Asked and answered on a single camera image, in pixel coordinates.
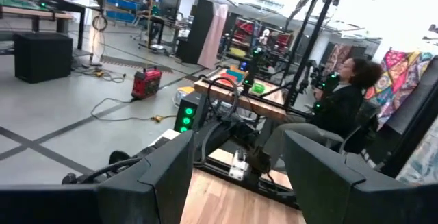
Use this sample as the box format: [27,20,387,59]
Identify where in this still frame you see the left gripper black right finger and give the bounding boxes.
[283,129,438,224]

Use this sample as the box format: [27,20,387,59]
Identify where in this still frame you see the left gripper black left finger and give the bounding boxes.
[0,129,195,224]

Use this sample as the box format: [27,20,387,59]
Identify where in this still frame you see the white patterned cloth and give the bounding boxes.
[396,116,438,188]

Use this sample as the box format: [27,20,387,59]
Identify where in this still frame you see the black office chair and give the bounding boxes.
[320,99,381,155]

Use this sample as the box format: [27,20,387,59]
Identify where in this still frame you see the person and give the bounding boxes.
[136,0,162,43]
[262,57,384,174]

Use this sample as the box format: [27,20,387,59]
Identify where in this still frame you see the black divider panel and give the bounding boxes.
[361,55,438,179]
[180,0,216,64]

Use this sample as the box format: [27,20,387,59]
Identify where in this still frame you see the red generator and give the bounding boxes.
[131,66,163,101]

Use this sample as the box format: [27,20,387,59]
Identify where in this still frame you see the colourful quilt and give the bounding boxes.
[363,48,436,129]

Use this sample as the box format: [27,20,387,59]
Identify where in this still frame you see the wooden table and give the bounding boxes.
[194,66,287,121]

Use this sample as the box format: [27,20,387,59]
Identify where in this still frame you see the white box yellow lid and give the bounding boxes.
[175,85,196,108]

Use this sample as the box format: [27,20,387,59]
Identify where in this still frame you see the black computer tower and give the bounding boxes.
[173,92,203,134]

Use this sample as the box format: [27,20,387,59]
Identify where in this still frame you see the dark patterned cloth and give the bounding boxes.
[322,42,354,77]

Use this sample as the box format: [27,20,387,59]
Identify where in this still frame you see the green plastic basket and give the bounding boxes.
[250,82,267,96]

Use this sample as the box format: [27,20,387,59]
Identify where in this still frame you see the black cube box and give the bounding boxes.
[13,31,74,84]

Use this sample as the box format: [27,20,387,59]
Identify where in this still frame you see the blue plastic basket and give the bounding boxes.
[224,68,247,82]

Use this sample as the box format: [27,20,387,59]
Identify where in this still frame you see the orange plastic basket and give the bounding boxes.
[214,72,240,87]

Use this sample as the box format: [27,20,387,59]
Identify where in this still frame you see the black desk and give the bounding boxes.
[51,0,103,51]

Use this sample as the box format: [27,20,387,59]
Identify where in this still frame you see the shelf with blue bins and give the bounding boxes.
[104,0,165,25]

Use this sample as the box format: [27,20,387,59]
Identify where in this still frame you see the pink cloth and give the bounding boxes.
[197,3,229,70]

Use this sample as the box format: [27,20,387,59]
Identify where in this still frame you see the red shelf rack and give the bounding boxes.
[232,18,257,45]

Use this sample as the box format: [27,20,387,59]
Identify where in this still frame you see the wooden bench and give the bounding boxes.
[0,4,75,35]

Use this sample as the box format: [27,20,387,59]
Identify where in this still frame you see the grey cable yellow plug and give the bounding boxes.
[90,97,179,124]

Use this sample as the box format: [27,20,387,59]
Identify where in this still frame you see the black metal table frame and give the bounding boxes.
[258,0,343,110]
[193,147,304,211]

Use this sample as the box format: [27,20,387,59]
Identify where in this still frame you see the silver aluminium bracket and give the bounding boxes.
[228,149,250,181]

